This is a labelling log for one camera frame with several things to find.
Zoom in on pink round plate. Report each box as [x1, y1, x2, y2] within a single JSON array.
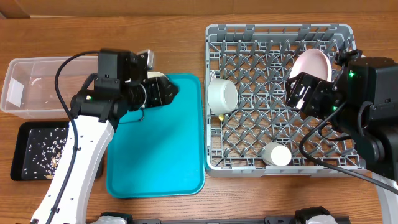
[[289, 49, 332, 82]]

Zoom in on grey bowl with peanuts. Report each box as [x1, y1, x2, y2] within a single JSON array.
[[207, 78, 238, 116]]

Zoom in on white paper cup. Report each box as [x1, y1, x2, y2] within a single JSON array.
[[261, 142, 292, 166]]

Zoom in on cream bowl with peanuts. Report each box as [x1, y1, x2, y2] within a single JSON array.
[[147, 71, 167, 79]]

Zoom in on white plastic fork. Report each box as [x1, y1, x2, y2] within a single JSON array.
[[210, 70, 216, 80]]

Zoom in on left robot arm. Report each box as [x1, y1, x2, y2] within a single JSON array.
[[30, 49, 178, 223]]

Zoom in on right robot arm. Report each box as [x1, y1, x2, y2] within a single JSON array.
[[285, 49, 397, 223]]

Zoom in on grey dishwasher rack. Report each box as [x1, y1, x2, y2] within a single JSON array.
[[205, 24, 356, 177]]

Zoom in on teal plastic tray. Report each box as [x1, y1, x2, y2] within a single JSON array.
[[106, 73, 205, 198]]

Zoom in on spilled rice and peanuts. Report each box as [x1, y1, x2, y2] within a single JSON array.
[[21, 128, 68, 180]]

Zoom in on clear plastic bin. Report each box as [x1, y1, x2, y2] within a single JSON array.
[[1, 56, 98, 119]]

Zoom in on black plastic tray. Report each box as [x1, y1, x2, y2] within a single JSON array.
[[9, 120, 105, 182]]

